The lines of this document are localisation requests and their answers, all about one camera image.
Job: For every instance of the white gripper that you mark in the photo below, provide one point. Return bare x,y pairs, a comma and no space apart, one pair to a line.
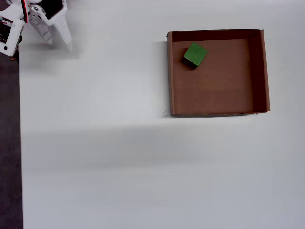
57,19

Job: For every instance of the green cube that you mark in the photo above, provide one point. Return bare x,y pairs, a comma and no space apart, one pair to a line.
195,55

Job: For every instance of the brown cardboard box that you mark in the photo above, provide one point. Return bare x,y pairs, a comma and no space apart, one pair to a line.
214,90

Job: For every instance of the wrist camera on white mount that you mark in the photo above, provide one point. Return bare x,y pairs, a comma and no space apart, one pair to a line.
12,33

